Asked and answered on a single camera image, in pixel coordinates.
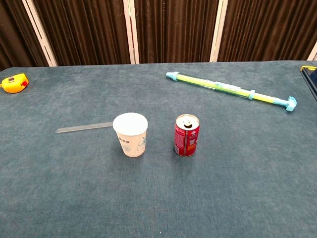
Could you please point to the yellow tape measure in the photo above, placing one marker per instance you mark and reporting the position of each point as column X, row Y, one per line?
column 14, row 83

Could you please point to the blue table cloth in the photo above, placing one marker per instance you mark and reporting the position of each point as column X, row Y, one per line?
column 158, row 173

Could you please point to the green and cyan water pump toy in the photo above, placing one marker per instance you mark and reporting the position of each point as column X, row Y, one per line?
column 230, row 88

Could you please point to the blue and yellow spirit level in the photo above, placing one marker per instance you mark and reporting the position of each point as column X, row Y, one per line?
column 310, row 77

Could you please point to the dark brown curtain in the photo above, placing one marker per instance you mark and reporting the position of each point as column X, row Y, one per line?
column 173, row 29

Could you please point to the red soda can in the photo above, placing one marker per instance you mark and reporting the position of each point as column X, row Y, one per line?
column 186, row 138

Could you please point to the white paper cup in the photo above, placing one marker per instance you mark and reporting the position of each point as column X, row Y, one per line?
column 131, row 135

